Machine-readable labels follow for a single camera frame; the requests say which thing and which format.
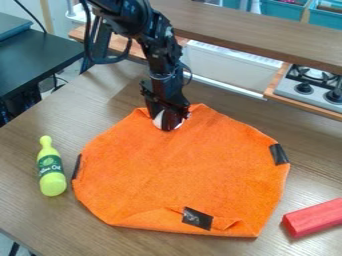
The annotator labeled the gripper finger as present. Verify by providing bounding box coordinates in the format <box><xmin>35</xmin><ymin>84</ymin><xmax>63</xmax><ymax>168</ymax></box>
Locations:
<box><xmin>158</xmin><ymin>109</ymin><xmax>186</xmax><ymax>132</ymax></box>

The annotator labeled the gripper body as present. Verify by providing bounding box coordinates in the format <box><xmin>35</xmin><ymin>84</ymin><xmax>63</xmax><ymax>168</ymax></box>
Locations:
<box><xmin>138</xmin><ymin>69</ymin><xmax>193</xmax><ymax>118</ymax></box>

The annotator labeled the white ball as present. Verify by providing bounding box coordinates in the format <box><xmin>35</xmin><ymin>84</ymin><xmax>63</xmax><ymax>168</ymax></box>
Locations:
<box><xmin>150</xmin><ymin>111</ymin><xmax>185</xmax><ymax>131</ymax></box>

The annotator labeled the orange cloth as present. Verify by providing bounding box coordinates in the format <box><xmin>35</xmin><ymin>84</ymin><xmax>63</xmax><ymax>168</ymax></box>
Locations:
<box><xmin>70</xmin><ymin>103</ymin><xmax>292</xmax><ymax>238</ymax></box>

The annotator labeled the yellow plush bottle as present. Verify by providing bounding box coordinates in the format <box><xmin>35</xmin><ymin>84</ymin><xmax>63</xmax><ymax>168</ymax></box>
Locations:
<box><xmin>36</xmin><ymin>135</ymin><xmax>69</xmax><ymax>197</ymax></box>

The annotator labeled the black table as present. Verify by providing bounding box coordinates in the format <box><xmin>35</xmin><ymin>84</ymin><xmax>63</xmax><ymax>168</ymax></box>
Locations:
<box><xmin>0</xmin><ymin>12</ymin><xmax>87</xmax><ymax>127</ymax></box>

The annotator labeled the teal bin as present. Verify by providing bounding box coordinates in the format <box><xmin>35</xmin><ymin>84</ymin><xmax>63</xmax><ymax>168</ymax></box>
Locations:
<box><xmin>259</xmin><ymin>0</ymin><xmax>310</xmax><ymax>22</ymax></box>
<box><xmin>307</xmin><ymin>0</ymin><xmax>342</xmax><ymax>31</ymax></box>

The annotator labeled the toy stove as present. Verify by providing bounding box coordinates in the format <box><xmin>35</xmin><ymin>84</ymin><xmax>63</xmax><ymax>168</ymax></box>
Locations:
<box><xmin>272</xmin><ymin>63</ymin><xmax>342</xmax><ymax>115</ymax></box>

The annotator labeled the red block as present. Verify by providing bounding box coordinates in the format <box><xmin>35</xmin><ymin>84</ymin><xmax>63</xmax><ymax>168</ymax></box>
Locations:
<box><xmin>281</xmin><ymin>197</ymin><xmax>342</xmax><ymax>238</ymax></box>

